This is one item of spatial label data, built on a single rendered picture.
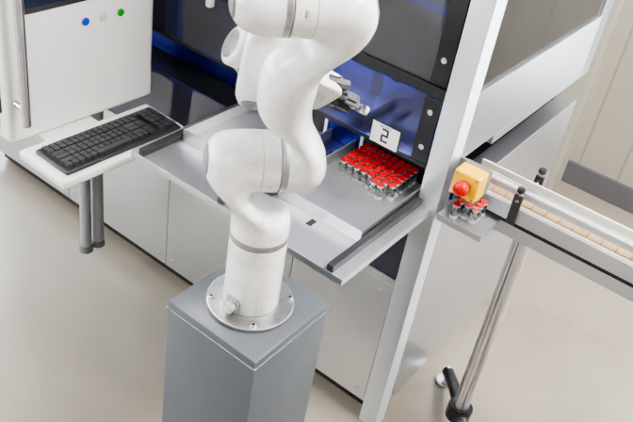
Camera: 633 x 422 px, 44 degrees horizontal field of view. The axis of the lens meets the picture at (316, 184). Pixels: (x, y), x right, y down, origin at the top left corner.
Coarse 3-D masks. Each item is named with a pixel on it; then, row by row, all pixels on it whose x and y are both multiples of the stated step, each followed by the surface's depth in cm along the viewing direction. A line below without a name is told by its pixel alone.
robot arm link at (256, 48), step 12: (252, 36) 147; (252, 48) 147; (264, 48) 147; (252, 60) 148; (264, 60) 148; (240, 72) 150; (252, 72) 149; (240, 84) 152; (252, 84) 151; (240, 96) 156; (252, 96) 154; (252, 108) 159
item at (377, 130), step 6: (372, 126) 206; (378, 126) 205; (384, 126) 204; (372, 132) 207; (378, 132) 206; (384, 132) 204; (390, 132) 203; (396, 132) 202; (372, 138) 208; (378, 138) 207; (384, 138) 205; (390, 138) 204; (396, 138) 203; (384, 144) 206; (390, 144) 205; (396, 144) 204; (396, 150) 204
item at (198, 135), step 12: (240, 108) 230; (204, 120) 219; (216, 120) 223; (228, 120) 227; (240, 120) 228; (252, 120) 229; (192, 132) 216; (204, 132) 220; (216, 132) 221; (324, 132) 223; (192, 144) 213; (204, 144) 210
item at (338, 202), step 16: (352, 144) 222; (336, 160) 218; (336, 176) 211; (304, 192) 203; (320, 192) 204; (336, 192) 205; (352, 192) 206; (416, 192) 205; (304, 208) 196; (320, 208) 192; (336, 208) 199; (352, 208) 200; (368, 208) 201; (384, 208) 202; (336, 224) 191; (352, 224) 194; (368, 224) 195
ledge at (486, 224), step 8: (456, 200) 211; (448, 208) 207; (440, 216) 204; (488, 216) 206; (448, 224) 203; (456, 224) 202; (464, 224) 202; (472, 224) 202; (480, 224) 203; (488, 224) 203; (496, 224) 206; (464, 232) 201; (472, 232) 200; (480, 232) 200; (488, 232) 202; (480, 240) 200
